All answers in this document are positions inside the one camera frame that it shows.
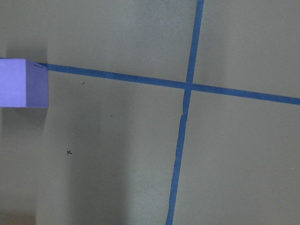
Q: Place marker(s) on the purple foam block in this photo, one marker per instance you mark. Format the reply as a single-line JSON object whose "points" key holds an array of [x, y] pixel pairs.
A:
{"points": [[23, 83]]}

